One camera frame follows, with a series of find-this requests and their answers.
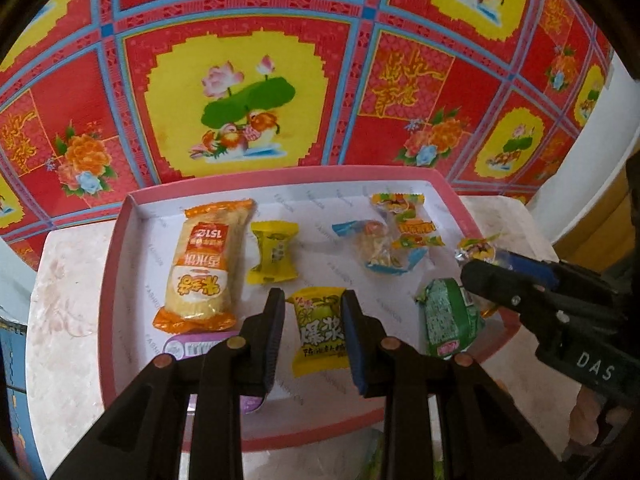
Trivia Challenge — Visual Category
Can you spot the yellow-green snack packet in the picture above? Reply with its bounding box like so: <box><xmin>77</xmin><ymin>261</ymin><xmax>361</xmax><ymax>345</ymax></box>
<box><xmin>286</xmin><ymin>287</ymin><xmax>351</xmax><ymax>378</ymax></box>

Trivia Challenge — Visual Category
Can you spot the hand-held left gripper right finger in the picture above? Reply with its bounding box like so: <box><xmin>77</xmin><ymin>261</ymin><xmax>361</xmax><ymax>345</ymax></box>
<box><xmin>340</xmin><ymin>289</ymin><xmax>566</xmax><ymax>480</ymax></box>

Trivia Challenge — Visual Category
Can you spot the person's right hand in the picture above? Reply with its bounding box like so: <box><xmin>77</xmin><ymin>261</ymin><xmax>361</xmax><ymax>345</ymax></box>
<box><xmin>570</xmin><ymin>387</ymin><xmax>618</xmax><ymax>448</ymax></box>

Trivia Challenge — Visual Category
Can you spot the blue-edged clear snack packet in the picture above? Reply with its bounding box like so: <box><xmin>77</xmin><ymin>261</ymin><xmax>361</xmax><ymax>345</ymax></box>
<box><xmin>331</xmin><ymin>219</ymin><xmax>431</xmax><ymax>277</ymax></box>

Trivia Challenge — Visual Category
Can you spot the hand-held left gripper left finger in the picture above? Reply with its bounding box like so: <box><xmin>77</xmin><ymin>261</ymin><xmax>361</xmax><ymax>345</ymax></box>
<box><xmin>50</xmin><ymin>287</ymin><xmax>287</xmax><ymax>480</ymax></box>

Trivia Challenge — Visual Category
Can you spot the red floral printed cloth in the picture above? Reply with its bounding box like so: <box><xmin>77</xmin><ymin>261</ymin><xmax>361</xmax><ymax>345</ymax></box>
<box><xmin>0</xmin><ymin>0</ymin><xmax>616</xmax><ymax>271</ymax></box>

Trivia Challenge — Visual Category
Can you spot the small purple box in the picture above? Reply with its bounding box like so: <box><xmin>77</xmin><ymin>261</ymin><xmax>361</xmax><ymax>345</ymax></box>
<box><xmin>162</xmin><ymin>331</ymin><xmax>266</xmax><ymax>415</ymax></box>

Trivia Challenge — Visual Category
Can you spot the small yellow candy packet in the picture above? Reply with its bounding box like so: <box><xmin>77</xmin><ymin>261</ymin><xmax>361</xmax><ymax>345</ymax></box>
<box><xmin>247</xmin><ymin>220</ymin><xmax>300</xmax><ymax>286</ymax></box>

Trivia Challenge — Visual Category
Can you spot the green pea packet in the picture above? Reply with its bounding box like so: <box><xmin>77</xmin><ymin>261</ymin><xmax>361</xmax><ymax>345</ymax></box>
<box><xmin>357</xmin><ymin>432</ymin><xmax>396</xmax><ymax>480</ymax></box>

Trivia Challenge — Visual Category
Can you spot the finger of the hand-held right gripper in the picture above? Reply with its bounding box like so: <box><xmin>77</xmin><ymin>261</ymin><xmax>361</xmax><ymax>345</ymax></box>
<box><xmin>500</xmin><ymin>252</ymin><xmax>623</xmax><ymax>311</ymax></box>
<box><xmin>460</xmin><ymin>259</ymin><xmax>616</xmax><ymax>356</ymax></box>

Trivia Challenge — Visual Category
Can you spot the orange fruit candy packet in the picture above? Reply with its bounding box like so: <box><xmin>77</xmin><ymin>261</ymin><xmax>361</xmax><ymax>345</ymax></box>
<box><xmin>455</xmin><ymin>235</ymin><xmax>501</xmax><ymax>266</ymax></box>
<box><xmin>392</xmin><ymin>220</ymin><xmax>446</xmax><ymax>251</ymax></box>
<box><xmin>370</xmin><ymin>192</ymin><xmax>426</xmax><ymax>221</ymax></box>

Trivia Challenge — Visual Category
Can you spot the pink cardboard box tray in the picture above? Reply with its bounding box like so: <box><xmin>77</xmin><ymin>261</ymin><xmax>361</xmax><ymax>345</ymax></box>
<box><xmin>97</xmin><ymin>166</ymin><xmax>518</xmax><ymax>456</ymax></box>

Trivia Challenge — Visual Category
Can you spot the orange rice cracker packet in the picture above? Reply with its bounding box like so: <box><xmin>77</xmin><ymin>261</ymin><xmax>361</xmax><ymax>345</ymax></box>
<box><xmin>151</xmin><ymin>199</ymin><xmax>256</xmax><ymax>335</ymax></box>

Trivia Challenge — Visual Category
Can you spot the blue painted cabinet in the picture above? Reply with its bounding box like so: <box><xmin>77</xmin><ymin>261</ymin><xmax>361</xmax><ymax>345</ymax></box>
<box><xmin>0</xmin><ymin>317</ymin><xmax>48</xmax><ymax>480</ymax></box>

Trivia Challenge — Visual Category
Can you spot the green packet with red label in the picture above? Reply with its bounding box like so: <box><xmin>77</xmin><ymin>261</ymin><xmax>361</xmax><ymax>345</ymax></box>
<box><xmin>415</xmin><ymin>277</ymin><xmax>486</xmax><ymax>360</ymax></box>

